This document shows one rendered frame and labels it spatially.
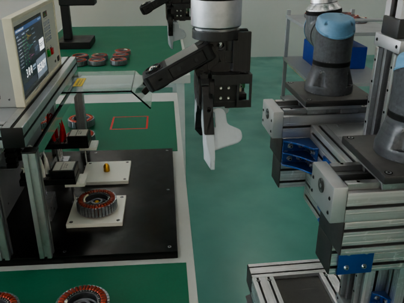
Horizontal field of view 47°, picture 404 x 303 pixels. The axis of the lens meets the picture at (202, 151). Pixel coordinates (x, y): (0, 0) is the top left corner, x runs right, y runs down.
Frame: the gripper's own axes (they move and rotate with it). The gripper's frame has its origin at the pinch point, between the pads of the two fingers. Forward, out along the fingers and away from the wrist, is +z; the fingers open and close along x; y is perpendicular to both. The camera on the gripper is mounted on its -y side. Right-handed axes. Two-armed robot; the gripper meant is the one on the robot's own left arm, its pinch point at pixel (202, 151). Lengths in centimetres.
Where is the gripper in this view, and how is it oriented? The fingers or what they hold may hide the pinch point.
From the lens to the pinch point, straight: 77.5
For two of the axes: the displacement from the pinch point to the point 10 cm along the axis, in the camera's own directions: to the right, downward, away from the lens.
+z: 0.0, 9.1, 4.1
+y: 9.9, -0.5, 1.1
